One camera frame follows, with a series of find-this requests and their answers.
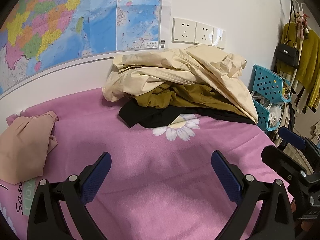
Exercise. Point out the black handbag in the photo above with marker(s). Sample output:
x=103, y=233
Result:
x=288, y=53

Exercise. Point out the white wall switch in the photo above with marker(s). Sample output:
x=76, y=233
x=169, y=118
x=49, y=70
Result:
x=219, y=38

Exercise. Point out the white clothes rack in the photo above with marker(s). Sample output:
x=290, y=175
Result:
x=302, y=29

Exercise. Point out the folded pink garment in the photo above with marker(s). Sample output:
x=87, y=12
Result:
x=25, y=145

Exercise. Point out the olive brown garment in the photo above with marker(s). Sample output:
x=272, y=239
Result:
x=178, y=95

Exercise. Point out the middle white wall socket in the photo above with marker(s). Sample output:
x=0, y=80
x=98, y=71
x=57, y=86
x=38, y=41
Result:
x=204, y=34

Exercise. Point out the left white wall socket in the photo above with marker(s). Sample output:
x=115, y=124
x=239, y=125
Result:
x=183, y=31

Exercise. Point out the pink floral bed sheet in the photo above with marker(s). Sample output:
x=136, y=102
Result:
x=161, y=184

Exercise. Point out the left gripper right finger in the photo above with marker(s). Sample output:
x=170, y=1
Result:
x=275, y=220

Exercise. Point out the blue plastic storage rack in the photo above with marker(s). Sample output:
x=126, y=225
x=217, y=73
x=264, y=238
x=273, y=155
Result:
x=269, y=92

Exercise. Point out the black garment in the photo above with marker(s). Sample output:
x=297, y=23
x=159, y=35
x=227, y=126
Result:
x=151, y=117

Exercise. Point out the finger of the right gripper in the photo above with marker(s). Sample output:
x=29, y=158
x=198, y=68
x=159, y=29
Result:
x=281, y=163
x=292, y=138

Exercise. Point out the cream beige jacket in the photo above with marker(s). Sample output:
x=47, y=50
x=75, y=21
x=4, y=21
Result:
x=137, y=74

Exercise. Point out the mustard yellow hanging garment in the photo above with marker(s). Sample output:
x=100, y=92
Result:
x=308, y=70

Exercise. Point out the white wall socket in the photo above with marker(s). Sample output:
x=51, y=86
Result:
x=183, y=31
x=204, y=34

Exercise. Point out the colourful wall map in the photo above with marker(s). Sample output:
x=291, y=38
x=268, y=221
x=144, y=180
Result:
x=40, y=34

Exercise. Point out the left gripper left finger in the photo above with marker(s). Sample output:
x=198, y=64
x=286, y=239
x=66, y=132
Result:
x=46, y=220

